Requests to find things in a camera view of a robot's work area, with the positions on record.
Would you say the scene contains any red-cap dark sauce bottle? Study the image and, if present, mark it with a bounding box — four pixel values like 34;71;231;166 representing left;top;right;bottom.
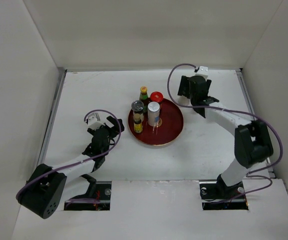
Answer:
150;91;164;104

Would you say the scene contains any white tall shaker bottle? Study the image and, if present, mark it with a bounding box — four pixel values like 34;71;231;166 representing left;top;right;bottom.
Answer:
148;101;160;127

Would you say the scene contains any green-label yellow-cap bottle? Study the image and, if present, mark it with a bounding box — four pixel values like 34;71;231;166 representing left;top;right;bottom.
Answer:
139;86;149;113

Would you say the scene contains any black-cap white bottle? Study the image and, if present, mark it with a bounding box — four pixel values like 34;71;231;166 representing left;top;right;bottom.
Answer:
178;96;190;106

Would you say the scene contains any small yellow-label brown bottle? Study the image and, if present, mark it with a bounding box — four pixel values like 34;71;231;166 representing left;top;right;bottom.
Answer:
134;117;143;134

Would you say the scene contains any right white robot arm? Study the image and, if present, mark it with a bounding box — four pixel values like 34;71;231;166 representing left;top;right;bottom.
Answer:
177;75;273;198

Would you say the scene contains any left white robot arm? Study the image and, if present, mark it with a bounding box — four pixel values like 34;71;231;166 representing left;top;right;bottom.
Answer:
16;115;125;219

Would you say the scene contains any red round tray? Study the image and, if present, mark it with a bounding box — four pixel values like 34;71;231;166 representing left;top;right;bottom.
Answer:
128;98;184;146

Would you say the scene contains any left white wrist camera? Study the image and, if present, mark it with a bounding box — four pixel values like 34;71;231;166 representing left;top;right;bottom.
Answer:
84;112;104;130

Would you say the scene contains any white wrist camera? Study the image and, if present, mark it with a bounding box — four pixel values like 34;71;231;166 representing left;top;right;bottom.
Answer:
84;112;104;130
194;66;209;80

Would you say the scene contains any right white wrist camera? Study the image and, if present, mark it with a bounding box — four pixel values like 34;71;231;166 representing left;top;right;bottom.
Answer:
194;66;209;80

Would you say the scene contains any right aluminium table rail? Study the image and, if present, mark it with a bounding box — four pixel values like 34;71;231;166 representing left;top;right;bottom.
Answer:
236;68;276;179

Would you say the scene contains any aluminium table rail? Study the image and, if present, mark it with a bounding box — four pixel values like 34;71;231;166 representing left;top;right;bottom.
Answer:
236;68;276;179
33;67;67;170

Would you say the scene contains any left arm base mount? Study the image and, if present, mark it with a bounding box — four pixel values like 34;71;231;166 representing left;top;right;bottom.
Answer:
64;174;112;211

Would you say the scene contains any left aluminium table rail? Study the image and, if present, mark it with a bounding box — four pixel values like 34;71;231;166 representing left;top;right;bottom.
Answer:
33;67;67;170

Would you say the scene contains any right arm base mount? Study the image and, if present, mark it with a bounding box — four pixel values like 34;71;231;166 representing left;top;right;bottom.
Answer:
199;177;248;211

